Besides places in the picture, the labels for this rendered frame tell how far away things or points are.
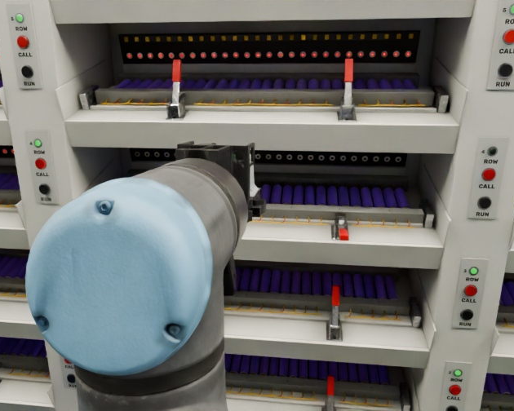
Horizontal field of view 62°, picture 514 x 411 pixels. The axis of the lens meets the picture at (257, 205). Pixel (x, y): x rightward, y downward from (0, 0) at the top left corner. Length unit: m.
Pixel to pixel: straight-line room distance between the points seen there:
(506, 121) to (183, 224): 0.57
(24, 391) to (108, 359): 0.85
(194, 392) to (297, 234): 0.48
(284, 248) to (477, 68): 0.38
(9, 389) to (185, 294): 0.91
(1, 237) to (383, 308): 0.70
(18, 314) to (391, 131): 0.76
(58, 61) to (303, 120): 0.39
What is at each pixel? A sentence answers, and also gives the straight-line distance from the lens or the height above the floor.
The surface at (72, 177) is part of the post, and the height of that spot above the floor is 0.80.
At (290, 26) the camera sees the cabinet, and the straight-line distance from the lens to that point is 0.85.
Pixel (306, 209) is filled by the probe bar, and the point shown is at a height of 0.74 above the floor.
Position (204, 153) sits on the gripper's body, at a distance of 0.36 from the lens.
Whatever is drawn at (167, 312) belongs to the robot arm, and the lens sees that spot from 0.21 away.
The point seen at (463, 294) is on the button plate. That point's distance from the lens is 0.77.
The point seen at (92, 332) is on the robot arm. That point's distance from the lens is 0.23.
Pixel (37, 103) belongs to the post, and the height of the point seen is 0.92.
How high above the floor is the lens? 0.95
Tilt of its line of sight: 16 degrees down
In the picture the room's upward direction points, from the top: straight up
